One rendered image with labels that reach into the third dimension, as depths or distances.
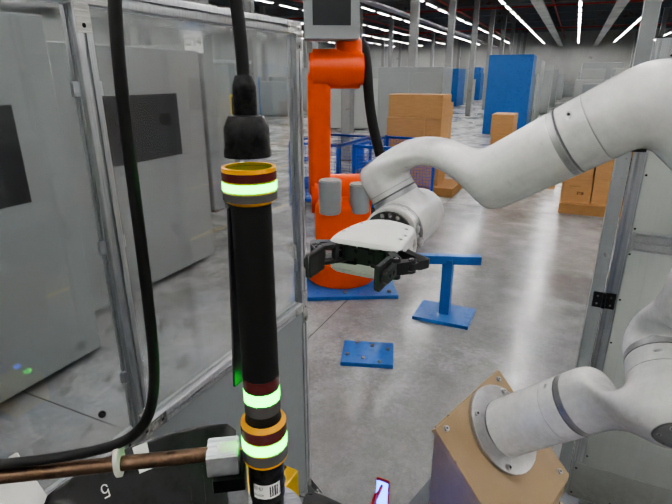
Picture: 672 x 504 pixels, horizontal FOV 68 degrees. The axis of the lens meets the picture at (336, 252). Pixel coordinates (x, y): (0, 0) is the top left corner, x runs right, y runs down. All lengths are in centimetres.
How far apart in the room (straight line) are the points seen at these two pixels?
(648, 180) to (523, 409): 127
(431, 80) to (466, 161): 1026
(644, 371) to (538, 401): 22
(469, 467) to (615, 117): 71
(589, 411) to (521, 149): 52
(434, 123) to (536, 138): 771
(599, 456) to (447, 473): 161
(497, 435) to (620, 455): 154
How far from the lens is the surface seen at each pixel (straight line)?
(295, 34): 185
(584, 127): 67
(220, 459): 51
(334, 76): 438
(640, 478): 271
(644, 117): 67
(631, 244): 221
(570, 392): 103
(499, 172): 70
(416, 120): 844
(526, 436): 111
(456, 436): 110
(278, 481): 53
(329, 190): 425
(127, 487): 70
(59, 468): 55
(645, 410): 93
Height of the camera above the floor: 188
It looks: 20 degrees down
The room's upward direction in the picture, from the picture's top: straight up
